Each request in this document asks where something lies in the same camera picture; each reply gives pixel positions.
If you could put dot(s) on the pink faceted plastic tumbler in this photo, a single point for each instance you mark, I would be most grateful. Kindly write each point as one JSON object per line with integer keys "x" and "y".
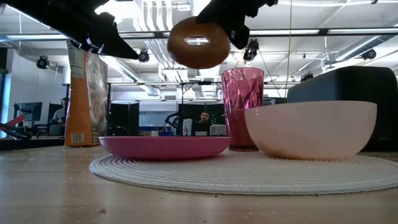
{"x": 241, "y": 93}

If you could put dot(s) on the white printed sign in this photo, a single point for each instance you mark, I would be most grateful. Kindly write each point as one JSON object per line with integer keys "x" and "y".
{"x": 187, "y": 127}

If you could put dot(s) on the orange pumpkin cereal box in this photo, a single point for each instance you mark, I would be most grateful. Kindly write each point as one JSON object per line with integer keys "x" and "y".
{"x": 81, "y": 109}

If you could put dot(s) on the magenta plastic plate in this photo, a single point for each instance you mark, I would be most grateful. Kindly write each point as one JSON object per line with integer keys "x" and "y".
{"x": 164, "y": 147}

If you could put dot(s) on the white round woven placemat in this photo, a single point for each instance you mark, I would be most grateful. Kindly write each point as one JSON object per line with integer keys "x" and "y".
{"x": 217, "y": 177}

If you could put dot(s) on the black background robot arm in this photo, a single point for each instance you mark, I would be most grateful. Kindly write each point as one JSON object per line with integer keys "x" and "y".
{"x": 174, "y": 118}

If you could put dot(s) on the white chair back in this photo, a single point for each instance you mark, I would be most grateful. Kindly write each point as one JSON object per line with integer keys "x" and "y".
{"x": 218, "y": 130}

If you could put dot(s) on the person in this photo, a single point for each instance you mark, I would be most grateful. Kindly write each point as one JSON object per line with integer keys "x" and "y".
{"x": 60, "y": 113}
{"x": 203, "y": 124}

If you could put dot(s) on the brown bagel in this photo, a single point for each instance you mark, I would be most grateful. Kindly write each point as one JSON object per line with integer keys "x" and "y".
{"x": 186, "y": 53}

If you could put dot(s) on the black aluminium table frame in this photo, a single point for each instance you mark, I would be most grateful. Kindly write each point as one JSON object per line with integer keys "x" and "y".
{"x": 31, "y": 143}

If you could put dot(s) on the black computer monitor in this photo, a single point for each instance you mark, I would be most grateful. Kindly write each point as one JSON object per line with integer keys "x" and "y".
{"x": 31, "y": 111}

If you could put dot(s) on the pale pink plastic bowl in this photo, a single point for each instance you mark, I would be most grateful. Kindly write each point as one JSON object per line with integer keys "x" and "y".
{"x": 311, "y": 130}

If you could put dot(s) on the black ceiling spotlight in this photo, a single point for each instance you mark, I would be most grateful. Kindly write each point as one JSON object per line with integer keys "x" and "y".
{"x": 144, "y": 57}
{"x": 43, "y": 63}
{"x": 369, "y": 54}
{"x": 252, "y": 53}

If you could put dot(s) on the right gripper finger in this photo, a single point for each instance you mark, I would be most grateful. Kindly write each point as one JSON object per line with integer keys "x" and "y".
{"x": 241, "y": 34}
{"x": 211, "y": 15}

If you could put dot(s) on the black two-slot toaster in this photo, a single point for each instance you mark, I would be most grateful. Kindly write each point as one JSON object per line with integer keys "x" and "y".
{"x": 357, "y": 84}

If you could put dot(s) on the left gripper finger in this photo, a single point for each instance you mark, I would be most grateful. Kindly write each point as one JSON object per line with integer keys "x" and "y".
{"x": 116, "y": 46}

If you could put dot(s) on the wide black partition panel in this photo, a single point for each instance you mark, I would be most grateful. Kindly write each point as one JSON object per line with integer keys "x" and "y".
{"x": 217, "y": 112}

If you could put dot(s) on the clear drinking glass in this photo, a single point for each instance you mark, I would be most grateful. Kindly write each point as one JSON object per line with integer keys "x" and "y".
{"x": 269, "y": 101}

